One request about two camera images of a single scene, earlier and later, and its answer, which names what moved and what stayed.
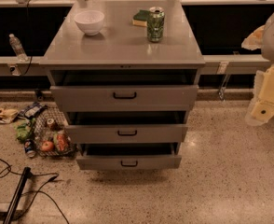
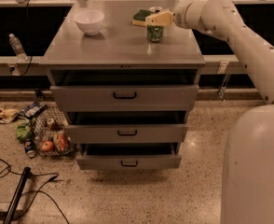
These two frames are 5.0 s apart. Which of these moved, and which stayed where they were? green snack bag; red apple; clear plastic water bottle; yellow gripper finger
Moved: yellow gripper finger
Stayed: clear plastic water bottle; red apple; green snack bag
